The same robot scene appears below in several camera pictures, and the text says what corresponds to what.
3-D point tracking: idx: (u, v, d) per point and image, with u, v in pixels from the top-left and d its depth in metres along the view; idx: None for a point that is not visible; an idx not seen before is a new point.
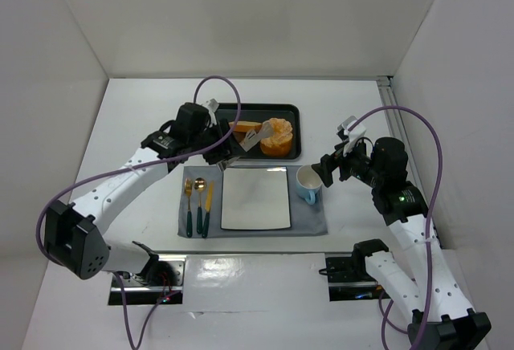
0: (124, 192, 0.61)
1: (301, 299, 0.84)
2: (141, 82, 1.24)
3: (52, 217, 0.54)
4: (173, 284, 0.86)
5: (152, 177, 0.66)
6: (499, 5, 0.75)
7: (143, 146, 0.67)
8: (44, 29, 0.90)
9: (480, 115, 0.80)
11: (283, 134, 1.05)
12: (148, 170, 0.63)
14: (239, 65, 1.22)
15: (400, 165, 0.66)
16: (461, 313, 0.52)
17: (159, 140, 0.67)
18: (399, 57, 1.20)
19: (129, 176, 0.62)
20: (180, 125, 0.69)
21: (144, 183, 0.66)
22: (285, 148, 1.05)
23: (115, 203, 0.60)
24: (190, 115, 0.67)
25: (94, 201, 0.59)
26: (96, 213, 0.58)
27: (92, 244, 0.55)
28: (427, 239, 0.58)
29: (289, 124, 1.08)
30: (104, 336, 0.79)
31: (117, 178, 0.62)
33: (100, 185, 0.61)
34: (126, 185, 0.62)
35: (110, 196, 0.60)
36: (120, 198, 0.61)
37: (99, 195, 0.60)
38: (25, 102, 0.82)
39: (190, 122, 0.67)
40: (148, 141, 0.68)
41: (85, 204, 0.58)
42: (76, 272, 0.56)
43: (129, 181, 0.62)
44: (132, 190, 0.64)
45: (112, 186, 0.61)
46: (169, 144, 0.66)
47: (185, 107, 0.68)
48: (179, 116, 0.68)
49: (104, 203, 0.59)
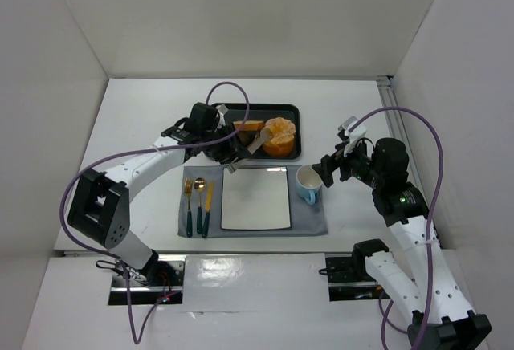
0: (149, 168, 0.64)
1: (301, 299, 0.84)
2: (141, 82, 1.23)
3: (83, 185, 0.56)
4: (173, 284, 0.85)
5: (172, 162, 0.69)
6: (499, 6, 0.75)
7: (163, 135, 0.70)
8: (44, 27, 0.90)
9: (481, 116, 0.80)
11: (284, 133, 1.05)
12: (171, 153, 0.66)
14: (239, 65, 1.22)
15: (401, 166, 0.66)
16: (461, 315, 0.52)
17: (177, 132, 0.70)
18: (400, 57, 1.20)
19: (155, 154, 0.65)
20: (193, 121, 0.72)
21: (165, 166, 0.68)
22: (284, 148, 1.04)
23: (142, 177, 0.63)
24: (203, 111, 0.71)
25: (124, 172, 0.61)
26: (128, 181, 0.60)
27: (120, 211, 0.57)
28: (428, 241, 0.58)
29: (292, 125, 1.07)
30: (104, 336, 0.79)
31: (144, 156, 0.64)
33: (128, 160, 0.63)
34: (153, 163, 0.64)
35: (138, 169, 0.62)
36: (146, 174, 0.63)
37: (128, 168, 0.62)
38: (25, 102, 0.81)
39: (204, 117, 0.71)
40: (169, 132, 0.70)
41: (116, 173, 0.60)
42: (100, 242, 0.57)
43: (156, 159, 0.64)
44: (156, 170, 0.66)
45: (140, 160, 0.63)
46: (186, 136, 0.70)
47: (199, 106, 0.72)
48: (193, 113, 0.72)
49: (133, 174, 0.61)
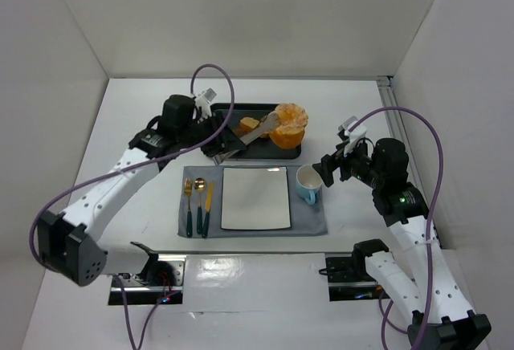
0: (115, 197, 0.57)
1: (301, 299, 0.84)
2: (140, 82, 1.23)
3: (42, 229, 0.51)
4: (173, 284, 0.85)
5: (144, 178, 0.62)
6: (499, 6, 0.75)
7: (131, 147, 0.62)
8: (44, 28, 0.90)
9: (481, 116, 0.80)
11: (293, 124, 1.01)
12: (138, 171, 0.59)
14: (238, 65, 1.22)
15: (401, 166, 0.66)
16: (461, 315, 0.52)
17: (147, 138, 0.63)
18: (400, 57, 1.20)
19: (119, 179, 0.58)
20: (166, 120, 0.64)
21: (136, 185, 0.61)
22: (290, 139, 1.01)
23: (108, 207, 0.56)
24: (176, 108, 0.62)
25: (85, 209, 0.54)
26: (88, 221, 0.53)
27: (87, 252, 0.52)
28: (428, 241, 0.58)
29: (305, 116, 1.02)
30: (104, 336, 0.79)
31: (108, 183, 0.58)
33: (89, 193, 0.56)
34: (119, 189, 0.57)
35: (100, 202, 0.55)
36: (112, 203, 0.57)
37: (88, 201, 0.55)
38: (25, 102, 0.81)
39: (177, 115, 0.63)
40: (136, 140, 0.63)
41: (76, 211, 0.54)
42: (75, 281, 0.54)
43: (120, 185, 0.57)
44: (125, 193, 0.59)
45: (102, 191, 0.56)
46: (158, 143, 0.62)
47: (171, 101, 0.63)
48: (165, 111, 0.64)
49: (95, 210, 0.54)
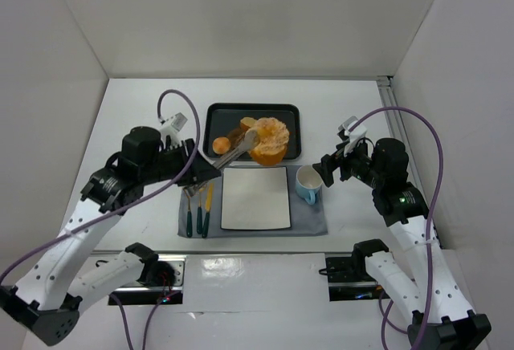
0: (68, 265, 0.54)
1: (301, 299, 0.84)
2: (140, 83, 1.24)
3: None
4: (172, 284, 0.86)
5: (101, 231, 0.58)
6: (499, 5, 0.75)
7: (83, 197, 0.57)
8: (44, 28, 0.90)
9: (481, 116, 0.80)
11: (271, 143, 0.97)
12: (91, 229, 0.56)
14: (238, 65, 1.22)
15: (401, 166, 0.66)
16: (462, 315, 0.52)
17: (103, 182, 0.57)
18: (400, 57, 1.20)
19: (71, 242, 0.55)
20: (126, 157, 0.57)
21: (95, 238, 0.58)
22: (270, 159, 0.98)
23: (63, 275, 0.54)
24: (136, 144, 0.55)
25: (37, 283, 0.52)
26: (43, 295, 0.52)
27: (46, 324, 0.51)
28: (428, 241, 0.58)
29: (284, 133, 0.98)
30: (104, 336, 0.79)
31: (59, 248, 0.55)
33: (41, 261, 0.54)
34: (71, 255, 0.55)
35: (53, 273, 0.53)
36: (68, 268, 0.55)
37: (41, 274, 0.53)
38: (25, 102, 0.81)
39: (137, 153, 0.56)
40: (90, 186, 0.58)
41: (30, 284, 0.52)
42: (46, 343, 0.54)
43: (73, 249, 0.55)
44: (82, 252, 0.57)
45: (55, 260, 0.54)
46: (115, 187, 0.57)
47: (131, 137, 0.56)
48: (124, 148, 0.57)
49: (46, 283, 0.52)
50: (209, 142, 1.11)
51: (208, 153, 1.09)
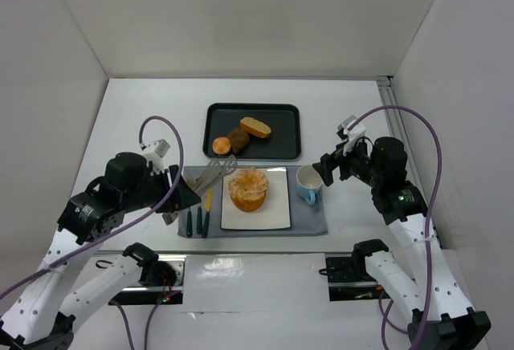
0: (53, 295, 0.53)
1: (301, 299, 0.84)
2: (140, 83, 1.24)
3: None
4: (173, 284, 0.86)
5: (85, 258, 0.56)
6: (499, 4, 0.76)
7: (60, 226, 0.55)
8: (44, 28, 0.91)
9: (480, 115, 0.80)
11: (252, 190, 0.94)
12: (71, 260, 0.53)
14: (238, 65, 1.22)
15: (400, 165, 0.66)
16: (461, 312, 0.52)
17: (79, 210, 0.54)
18: (399, 57, 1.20)
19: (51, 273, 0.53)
20: (108, 183, 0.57)
21: (77, 266, 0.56)
22: (250, 205, 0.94)
23: (46, 310, 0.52)
24: (120, 169, 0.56)
25: (21, 318, 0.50)
26: (26, 331, 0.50)
27: None
28: (427, 238, 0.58)
29: (265, 180, 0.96)
30: (104, 335, 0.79)
31: (40, 280, 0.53)
33: (24, 295, 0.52)
34: (54, 286, 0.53)
35: (35, 307, 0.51)
36: (51, 300, 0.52)
37: (23, 308, 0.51)
38: (25, 101, 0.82)
39: (121, 179, 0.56)
40: (65, 216, 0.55)
41: (13, 320, 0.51)
42: None
43: (55, 280, 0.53)
44: (65, 281, 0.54)
45: (34, 293, 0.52)
46: (93, 213, 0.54)
47: (116, 162, 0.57)
48: (108, 173, 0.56)
49: (30, 318, 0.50)
50: (208, 142, 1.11)
51: (207, 153, 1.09)
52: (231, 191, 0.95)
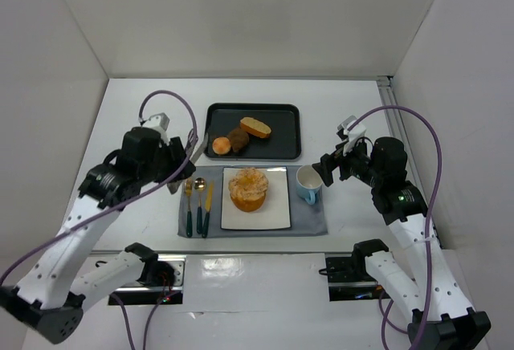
0: (71, 262, 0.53)
1: (301, 298, 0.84)
2: (140, 83, 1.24)
3: None
4: (173, 284, 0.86)
5: (103, 227, 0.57)
6: (499, 4, 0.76)
7: (81, 193, 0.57)
8: (44, 28, 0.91)
9: (480, 115, 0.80)
11: (253, 190, 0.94)
12: (91, 226, 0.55)
14: (238, 65, 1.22)
15: (400, 164, 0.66)
16: (461, 312, 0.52)
17: (100, 178, 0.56)
18: (399, 57, 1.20)
19: (71, 239, 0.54)
20: (126, 154, 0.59)
21: (95, 236, 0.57)
22: (251, 205, 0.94)
23: (64, 275, 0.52)
24: (138, 140, 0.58)
25: (38, 282, 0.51)
26: (44, 295, 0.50)
27: (50, 323, 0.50)
28: (427, 238, 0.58)
29: (265, 180, 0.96)
30: (104, 335, 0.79)
31: (59, 246, 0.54)
33: (42, 260, 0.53)
34: (71, 253, 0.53)
35: (54, 271, 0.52)
36: (68, 267, 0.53)
37: (41, 273, 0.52)
38: (25, 101, 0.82)
39: (139, 150, 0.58)
40: (86, 185, 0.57)
41: (30, 285, 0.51)
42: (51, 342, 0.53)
43: (74, 246, 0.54)
44: (83, 249, 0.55)
45: (54, 258, 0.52)
46: (114, 181, 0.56)
47: (132, 134, 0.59)
48: (125, 145, 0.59)
49: (49, 282, 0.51)
50: (208, 142, 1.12)
51: (208, 153, 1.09)
52: (231, 191, 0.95)
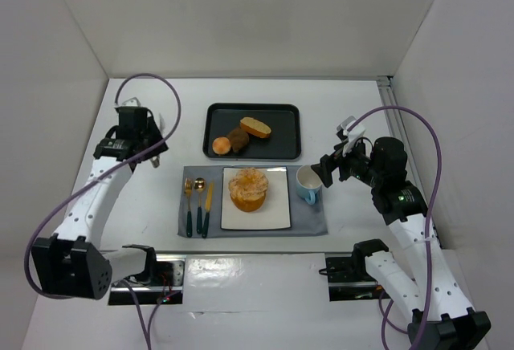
0: (101, 205, 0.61)
1: (301, 298, 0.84)
2: (140, 83, 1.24)
3: (40, 257, 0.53)
4: (173, 284, 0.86)
5: (120, 181, 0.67)
6: (499, 4, 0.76)
7: (97, 157, 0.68)
8: (44, 28, 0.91)
9: (480, 115, 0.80)
11: (252, 190, 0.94)
12: (114, 175, 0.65)
14: (238, 65, 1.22)
15: (399, 164, 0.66)
16: (461, 312, 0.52)
17: (110, 144, 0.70)
18: (399, 57, 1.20)
19: (98, 188, 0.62)
20: (124, 127, 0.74)
21: (116, 190, 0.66)
22: (251, 205, 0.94)
23: (98, 217, 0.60)
24: (132, 111, 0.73)
25: (78, 224, 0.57)
26: (85, 232, 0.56)
27: (94, 262, 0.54)
28: (427, 238, 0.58)
29: (265, 180, 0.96)
30: (104, 335, 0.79)
31: (88, 195, 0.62)
33: (75, 209, 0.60)
34: (101, 198, 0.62)
35: (90, 212, 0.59)
36: (99, 211, 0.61)
37: (78, 217, 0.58)
38: (24, 102, 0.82)
39: (134, 119, 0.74)
40: (99, 150, 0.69)
41: (68, 229, 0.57)
42: (90, 294, 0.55)
43: (102, 193, 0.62)
44: (108, 199, 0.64)
45: (87, 204, 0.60)
46: (123, 144, 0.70)
47: (124, 111, 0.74)
48: (122, 120, 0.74)
49: (87, 220, 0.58)
50: (208, 142, 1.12)
51: (207, 153, 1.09)
52: (231, 191, 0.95)
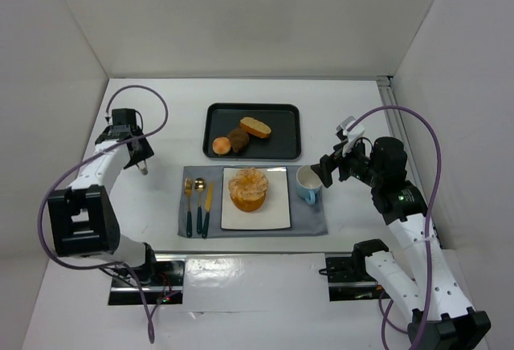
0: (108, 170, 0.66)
1: (301, 298, 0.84)
2: (140, 83, 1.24)
3: (55, 206, 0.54)
4: (173, 284, 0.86)
5: (121, 160, 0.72)
6: (498, 5, 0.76)
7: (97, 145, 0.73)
8: (44, 28, 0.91)
9: (480, 115, 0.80)
11: (253, 189, 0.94)
12: (116, 150, 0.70)
14: (238, 65, 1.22)
15: (399, 164, 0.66)
16: (461, 311, 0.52)
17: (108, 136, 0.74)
18: (399, 57, 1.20)
19: (104, 158, 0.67)
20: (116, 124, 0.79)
21: (117, 165, 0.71)
22: (251, 205, 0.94)
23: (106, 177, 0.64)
24: (124, 111, 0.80)
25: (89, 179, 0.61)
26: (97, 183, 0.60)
27: (106, 209, 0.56)
28: (427, 238, 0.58)
29: (264, 180, 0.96)
30: (104, 335, 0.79)
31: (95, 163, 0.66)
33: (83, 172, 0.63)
34: (108, 164, 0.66)
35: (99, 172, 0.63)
36: (107, 174, 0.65)
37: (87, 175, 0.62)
38: (25, 102, 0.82)
39: (126, 117, 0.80)
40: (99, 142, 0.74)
41: (80, 183, 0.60)
42: (104, 246, 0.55)
43: (108, 160, 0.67)
44: (112, 170, 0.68)
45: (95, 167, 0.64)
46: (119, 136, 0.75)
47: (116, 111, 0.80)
48: (115, 118, 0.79)
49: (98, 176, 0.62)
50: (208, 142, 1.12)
51: (207, 153, 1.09)
52: (231, 191, 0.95)
